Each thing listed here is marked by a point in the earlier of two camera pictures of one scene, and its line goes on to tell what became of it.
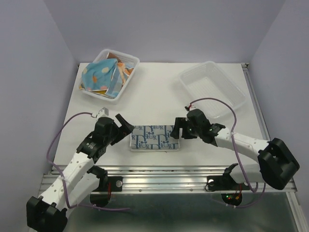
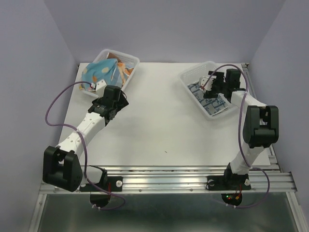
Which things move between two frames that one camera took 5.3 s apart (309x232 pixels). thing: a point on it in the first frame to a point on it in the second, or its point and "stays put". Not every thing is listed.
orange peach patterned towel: x=124 y=71 stays put
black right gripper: x=179 y=123 to x=218 y=75
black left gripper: x=126 y=127 to x=121 y=103
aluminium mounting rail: x=170 y=180 stays put
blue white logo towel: x=153 y=138 to x=213 y=105
